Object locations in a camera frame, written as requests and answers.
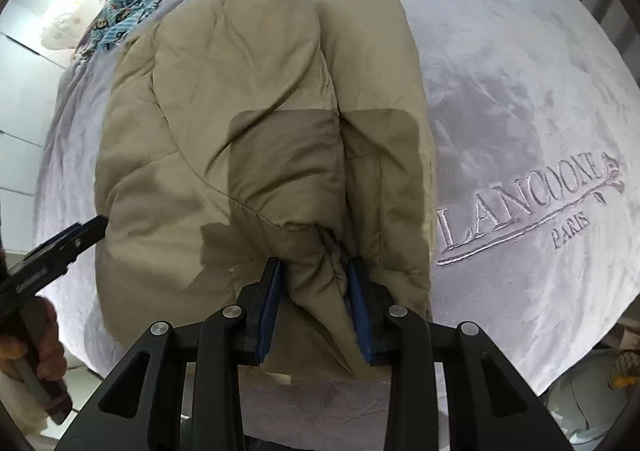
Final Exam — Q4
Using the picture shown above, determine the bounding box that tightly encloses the beige puffer jacket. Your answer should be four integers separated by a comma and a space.
93, 0, 435, 384

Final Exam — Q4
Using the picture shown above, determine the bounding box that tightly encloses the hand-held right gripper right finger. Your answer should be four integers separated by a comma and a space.
346, 256, 572, 451

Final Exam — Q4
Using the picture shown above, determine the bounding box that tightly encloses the blue cartoon print cloth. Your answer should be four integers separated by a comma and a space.
72, 0, 177, 63

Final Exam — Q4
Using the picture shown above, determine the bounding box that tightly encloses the white round container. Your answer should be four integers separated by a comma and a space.
542, 348, 638, 447

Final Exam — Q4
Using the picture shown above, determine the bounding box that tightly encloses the white plush toy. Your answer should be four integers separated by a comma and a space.
40, 1, 96, 52

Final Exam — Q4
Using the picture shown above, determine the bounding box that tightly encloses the lavender embroidered blanket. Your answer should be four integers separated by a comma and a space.
32, 0, 640, 434

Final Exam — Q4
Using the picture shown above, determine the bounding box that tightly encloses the yellow and black object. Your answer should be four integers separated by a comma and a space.
606, 345, 640, 391

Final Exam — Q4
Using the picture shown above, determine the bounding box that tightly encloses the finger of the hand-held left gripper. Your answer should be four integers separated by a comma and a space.
22, 215, 109, 282

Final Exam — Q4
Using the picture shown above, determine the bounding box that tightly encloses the person's left hand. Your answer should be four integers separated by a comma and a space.
0, 298, 67, 383

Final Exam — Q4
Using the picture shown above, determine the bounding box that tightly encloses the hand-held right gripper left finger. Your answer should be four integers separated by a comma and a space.
56, 257, 285, 451

